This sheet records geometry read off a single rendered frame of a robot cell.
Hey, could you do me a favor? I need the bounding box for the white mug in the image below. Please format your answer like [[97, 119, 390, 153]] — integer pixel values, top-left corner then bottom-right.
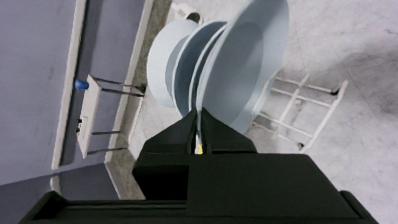
[[171, 3, 202, 26]]

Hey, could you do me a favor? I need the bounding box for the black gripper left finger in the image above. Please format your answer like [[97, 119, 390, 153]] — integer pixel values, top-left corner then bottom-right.
[[139, 107, 197, 155]]

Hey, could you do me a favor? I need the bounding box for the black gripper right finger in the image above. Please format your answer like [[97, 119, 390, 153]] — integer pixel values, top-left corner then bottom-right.
[[201, 107, 259, 154]]

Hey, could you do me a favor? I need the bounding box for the white plate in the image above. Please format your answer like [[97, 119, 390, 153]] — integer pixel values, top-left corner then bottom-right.
[[172, 19, 230, 118], [189, 23, 229, 111], [196, 0, 290, 147], [147, 19, 200, 108]]

